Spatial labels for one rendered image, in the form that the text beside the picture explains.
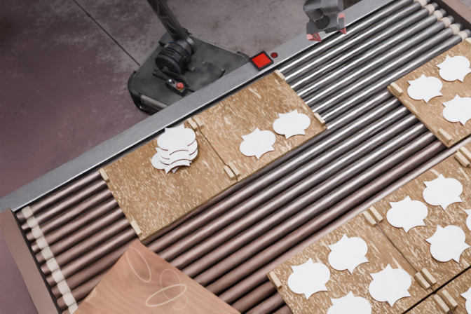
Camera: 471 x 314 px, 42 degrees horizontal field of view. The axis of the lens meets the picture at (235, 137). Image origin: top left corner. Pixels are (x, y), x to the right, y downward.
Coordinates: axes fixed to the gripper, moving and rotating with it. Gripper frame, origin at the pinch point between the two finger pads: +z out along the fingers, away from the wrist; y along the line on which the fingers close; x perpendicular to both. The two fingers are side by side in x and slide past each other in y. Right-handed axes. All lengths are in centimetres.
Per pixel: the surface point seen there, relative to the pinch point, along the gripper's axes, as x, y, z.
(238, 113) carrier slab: -16.0, -44.5, 10.8
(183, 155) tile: -38, -58, -5
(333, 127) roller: -22.2, -11.3, 27.1
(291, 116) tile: -18.7, -24.7, 18.2
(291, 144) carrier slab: -31.0, -24.8, 17.5
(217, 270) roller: -80, -46, 3
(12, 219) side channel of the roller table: -63, -115, -30
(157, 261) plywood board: -81, -57, -16
